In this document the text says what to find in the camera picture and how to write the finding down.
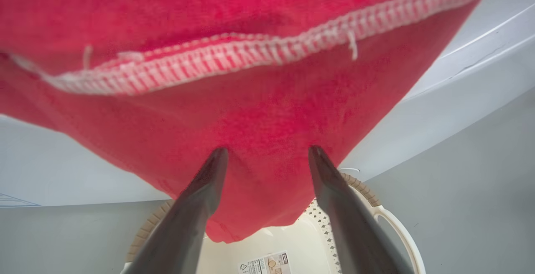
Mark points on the cream perforated laundry basket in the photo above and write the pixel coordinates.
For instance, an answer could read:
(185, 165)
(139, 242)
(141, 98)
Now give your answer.
(397, 228)

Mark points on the paper product label, barcode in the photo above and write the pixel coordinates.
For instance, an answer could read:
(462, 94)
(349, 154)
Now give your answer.
(263, 265)

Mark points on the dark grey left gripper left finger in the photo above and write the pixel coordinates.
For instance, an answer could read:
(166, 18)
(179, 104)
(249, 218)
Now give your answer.
(184, 224)

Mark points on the blue energy label sticker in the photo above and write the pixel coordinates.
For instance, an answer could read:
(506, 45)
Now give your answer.
(14, 201)

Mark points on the red and white garment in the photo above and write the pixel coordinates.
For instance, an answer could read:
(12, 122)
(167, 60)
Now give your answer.
(250, 115)

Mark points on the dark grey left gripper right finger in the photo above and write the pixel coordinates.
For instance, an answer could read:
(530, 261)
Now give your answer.
(355, 232)

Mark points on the white washing machine body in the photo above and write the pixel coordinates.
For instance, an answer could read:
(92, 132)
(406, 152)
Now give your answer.
(459, 98)

